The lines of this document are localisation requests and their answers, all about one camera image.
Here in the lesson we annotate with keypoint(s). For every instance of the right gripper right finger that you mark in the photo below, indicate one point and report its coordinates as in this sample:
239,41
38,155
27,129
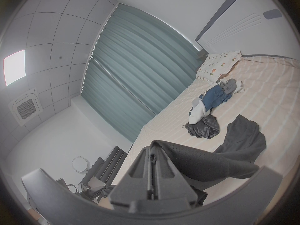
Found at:
168,191

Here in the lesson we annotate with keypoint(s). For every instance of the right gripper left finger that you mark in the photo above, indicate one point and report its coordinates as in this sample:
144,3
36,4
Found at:
131,191

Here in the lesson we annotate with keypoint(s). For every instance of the black T-shirt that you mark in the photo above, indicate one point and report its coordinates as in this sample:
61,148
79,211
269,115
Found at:
243,144

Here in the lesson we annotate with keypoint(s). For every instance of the pile of clothes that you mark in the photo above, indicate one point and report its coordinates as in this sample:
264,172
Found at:
212,97

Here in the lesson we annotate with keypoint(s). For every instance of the bed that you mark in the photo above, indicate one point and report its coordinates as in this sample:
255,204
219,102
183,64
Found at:
257,90

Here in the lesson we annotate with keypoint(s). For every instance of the black chest of drawers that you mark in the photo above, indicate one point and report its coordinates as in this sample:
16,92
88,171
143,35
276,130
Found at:
110,163

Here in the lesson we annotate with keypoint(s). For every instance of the black satin garment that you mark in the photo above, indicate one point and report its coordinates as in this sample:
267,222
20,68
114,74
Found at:
206,128

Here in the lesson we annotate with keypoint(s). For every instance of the blue-green curtain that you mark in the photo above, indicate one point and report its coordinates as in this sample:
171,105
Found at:
145,55
112,102

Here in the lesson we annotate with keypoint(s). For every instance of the ceiling air conditioner vent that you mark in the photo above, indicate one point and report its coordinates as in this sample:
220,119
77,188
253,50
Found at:
25,106

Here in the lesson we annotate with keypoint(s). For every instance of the white printed pillow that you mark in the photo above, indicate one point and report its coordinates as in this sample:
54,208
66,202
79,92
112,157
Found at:
218,64

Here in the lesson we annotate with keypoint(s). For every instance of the grey bedside table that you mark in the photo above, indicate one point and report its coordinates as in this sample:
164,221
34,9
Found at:
202,54

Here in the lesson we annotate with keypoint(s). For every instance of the ceiling light panel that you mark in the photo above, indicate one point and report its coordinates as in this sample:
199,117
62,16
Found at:
14,67

